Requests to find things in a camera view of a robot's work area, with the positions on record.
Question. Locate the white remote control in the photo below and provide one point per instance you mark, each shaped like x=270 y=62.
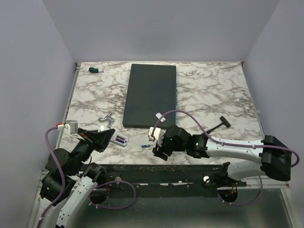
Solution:
x=116 y=133

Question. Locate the white battery compartment cover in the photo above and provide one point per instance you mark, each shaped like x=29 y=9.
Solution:
x=159 y=116

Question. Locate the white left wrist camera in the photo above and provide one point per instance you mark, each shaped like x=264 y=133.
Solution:
x=70 y=127

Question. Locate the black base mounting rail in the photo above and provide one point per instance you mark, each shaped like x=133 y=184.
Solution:
x=155 y=181

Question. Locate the silver metal bracket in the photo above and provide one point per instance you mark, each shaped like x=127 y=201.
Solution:
x=108 y=118

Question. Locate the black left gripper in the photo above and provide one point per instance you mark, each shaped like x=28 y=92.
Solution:
x=98 y=140

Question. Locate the green handled screwdriver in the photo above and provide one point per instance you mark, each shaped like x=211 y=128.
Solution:
x=94 y=70

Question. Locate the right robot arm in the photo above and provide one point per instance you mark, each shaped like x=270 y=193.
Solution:
x=267 y=157

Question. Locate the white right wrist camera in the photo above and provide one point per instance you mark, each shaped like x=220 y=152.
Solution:
x=157 y=136

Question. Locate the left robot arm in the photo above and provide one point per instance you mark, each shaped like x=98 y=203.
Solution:
x=69 y=181

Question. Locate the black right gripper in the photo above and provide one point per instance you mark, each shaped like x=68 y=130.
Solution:
x=160 y=153

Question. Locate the dark network switch box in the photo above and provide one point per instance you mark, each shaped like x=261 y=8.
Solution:
x=152 y=89

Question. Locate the black plastic clip part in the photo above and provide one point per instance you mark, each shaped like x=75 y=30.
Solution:
x=224 y=122

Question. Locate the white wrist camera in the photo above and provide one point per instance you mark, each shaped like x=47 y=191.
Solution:
x=157 y=136
x=70 y=127

